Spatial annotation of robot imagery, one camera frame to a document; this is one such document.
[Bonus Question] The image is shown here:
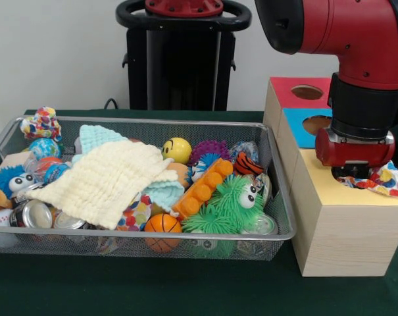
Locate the tiger plush toy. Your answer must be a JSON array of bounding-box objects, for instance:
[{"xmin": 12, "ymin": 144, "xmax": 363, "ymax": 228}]
[{"xmin": 233, "ymin": 150, "xmax": 265, "ymax": 177}]

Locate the green spiky puffer toy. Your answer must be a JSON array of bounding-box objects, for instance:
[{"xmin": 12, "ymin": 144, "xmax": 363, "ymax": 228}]
[{"xmin": 182, "ymin": 174, "xmax": 268, "ymax": 235}]

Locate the orange toy basketball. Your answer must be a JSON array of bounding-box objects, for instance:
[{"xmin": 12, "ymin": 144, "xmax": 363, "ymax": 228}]
[{"xmin": 145, "ymin": 213, "xmax": 183, "ymax": 253}]

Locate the yellow smiley ball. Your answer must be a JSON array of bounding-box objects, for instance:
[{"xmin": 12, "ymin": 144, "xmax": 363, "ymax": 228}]
[{"xmin": 161, "ymin": 137, "xmax": 193, "ymax": 165}]

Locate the large blue spiky puffer toy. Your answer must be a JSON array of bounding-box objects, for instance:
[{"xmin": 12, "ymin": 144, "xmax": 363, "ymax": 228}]
[{"xmin": 0, "ymin": 164, "xmax": 37, "ymax": 200}]

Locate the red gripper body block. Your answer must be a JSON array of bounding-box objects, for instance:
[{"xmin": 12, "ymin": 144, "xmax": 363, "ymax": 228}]
[{"xmin": 314, "ymin": 127, "xmax": 396, "ymax": 169}]

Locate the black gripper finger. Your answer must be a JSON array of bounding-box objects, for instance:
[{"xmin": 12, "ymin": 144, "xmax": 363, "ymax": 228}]
[
  {"xmin": 331, "ymin": 164, "xmax": 347, "ymax": 180},
  {"xmin": 348, "ymin": 161, "xmax": 370, "ymax": 180}
]

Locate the blue globe ball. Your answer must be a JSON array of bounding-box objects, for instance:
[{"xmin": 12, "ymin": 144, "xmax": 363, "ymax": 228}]
[{"xmin": 29, "ymin": 138, "xmax": 61, "ymax": 161}]

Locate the silver mesh bin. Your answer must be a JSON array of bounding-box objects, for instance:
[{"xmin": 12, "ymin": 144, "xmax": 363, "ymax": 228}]
[{"xmin": 0, "ymin": 115, "xmax": 298, "ymax": 263}]

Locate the robot pedestal with red flange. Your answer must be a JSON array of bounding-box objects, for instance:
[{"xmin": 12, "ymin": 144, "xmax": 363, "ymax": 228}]
[{"xmin": 115, "ymin": 0, "xmax": 253, "ymax": 111}]

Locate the cream yellow cloth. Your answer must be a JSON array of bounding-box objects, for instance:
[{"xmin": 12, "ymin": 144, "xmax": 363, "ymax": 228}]
[{"xmin": 22, "ymin": 140, "xmax": 180, "ymax": 231}]

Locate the wooden three-hole box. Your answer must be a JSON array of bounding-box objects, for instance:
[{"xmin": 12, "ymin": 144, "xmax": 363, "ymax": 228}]
[{"xmin": 262, "ymin": 76, "xmax": 398, "ymax": 278}]

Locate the knotted polka dot cloth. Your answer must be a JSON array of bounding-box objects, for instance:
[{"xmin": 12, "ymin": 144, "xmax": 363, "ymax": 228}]
[{"xmin": 20, "ymin": 106, "xmax": 63, "ymax": 143}]

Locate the light blue cloth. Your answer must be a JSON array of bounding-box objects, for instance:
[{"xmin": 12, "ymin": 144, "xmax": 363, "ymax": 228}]
[{"xmin": 72, "ymin": 124, "xmax": 186, "ymax": 211}]

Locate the orange plastic toy brick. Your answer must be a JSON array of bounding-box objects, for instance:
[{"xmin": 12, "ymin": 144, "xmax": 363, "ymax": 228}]
[{"xmin": 172, "ymin": 157, "xmax": 234, "ymax": 220}]

